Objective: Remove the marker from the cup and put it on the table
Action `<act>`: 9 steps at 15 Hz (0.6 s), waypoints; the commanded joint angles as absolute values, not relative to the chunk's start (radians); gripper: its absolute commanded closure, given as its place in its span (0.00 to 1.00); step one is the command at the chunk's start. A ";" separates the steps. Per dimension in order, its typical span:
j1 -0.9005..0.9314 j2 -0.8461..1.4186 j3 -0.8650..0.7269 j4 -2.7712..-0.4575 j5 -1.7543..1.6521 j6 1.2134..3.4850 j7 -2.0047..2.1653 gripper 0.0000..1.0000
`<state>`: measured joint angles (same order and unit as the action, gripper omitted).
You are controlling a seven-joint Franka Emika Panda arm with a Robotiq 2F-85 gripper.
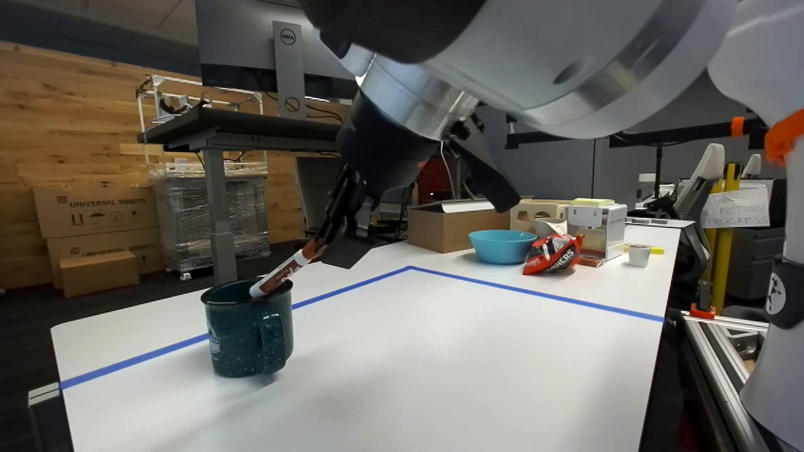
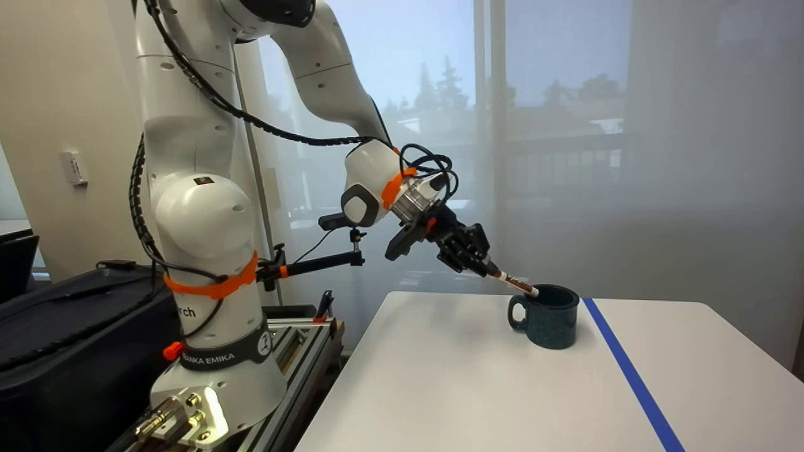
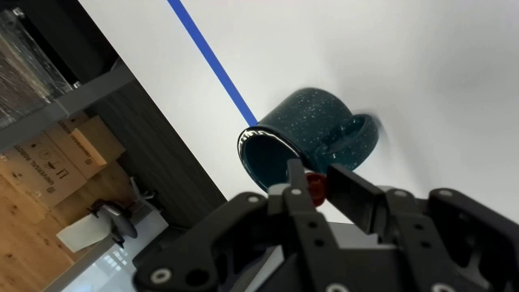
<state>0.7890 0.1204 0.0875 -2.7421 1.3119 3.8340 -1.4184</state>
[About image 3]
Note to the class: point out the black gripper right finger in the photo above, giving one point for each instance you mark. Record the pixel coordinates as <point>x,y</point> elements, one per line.
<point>443,236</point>

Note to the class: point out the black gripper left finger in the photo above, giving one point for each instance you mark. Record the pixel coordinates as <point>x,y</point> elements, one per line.
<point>243,243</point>

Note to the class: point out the black chair base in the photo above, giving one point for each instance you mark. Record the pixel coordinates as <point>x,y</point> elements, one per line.
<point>122,219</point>

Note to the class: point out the dark green speckled mug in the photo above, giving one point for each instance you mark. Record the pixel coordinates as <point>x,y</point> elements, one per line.
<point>308,123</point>

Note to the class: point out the white bin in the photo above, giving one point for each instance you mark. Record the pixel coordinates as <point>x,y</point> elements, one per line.
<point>83,232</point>

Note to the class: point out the small cardboard box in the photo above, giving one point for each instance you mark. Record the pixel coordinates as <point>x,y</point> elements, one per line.
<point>97,141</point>

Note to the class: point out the blue tape strip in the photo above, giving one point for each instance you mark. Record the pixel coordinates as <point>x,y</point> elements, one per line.
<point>212,61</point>

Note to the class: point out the large printed cardboard box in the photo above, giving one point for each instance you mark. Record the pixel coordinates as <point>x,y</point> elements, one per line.
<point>53,170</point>

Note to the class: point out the grey metal shelf rack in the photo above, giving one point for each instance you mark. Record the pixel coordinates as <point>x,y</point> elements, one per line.
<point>65,105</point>

